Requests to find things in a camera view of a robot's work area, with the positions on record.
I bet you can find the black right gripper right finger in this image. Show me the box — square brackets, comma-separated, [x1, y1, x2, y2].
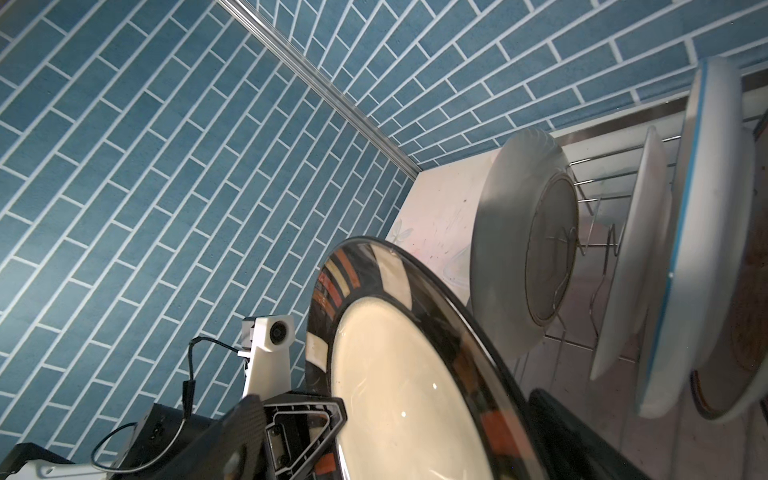
[528, 389, 649, 479]

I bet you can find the chrome wire dish rack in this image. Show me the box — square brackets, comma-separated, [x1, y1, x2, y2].
[515, 89, 768, 480]

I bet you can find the black rimmed cream plate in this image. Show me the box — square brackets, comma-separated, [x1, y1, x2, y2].
[304, 237, 553, 479]

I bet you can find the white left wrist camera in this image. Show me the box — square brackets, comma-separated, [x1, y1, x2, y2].
[238, 315, 296, 400]

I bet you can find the watermelon pattern white plate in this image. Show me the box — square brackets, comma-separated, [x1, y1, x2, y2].
[635, 57, 755, 419]

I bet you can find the grey ribbed plate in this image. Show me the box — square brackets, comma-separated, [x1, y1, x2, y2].
[469, 128, 579, 361]

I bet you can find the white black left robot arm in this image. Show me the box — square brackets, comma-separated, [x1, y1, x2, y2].
[1, 393, 348, 479]

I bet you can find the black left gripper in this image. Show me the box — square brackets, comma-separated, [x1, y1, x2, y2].
[128, 392, 349, 480]

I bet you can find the orange sunburst white plate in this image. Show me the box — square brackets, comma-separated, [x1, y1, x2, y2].
[590, 126, 671, 380]

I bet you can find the floral patterned plate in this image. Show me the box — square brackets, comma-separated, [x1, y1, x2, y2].
[690, 115, 767, 423]

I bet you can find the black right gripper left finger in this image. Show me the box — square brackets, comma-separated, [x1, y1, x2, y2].
[149, 394, 268, 480]

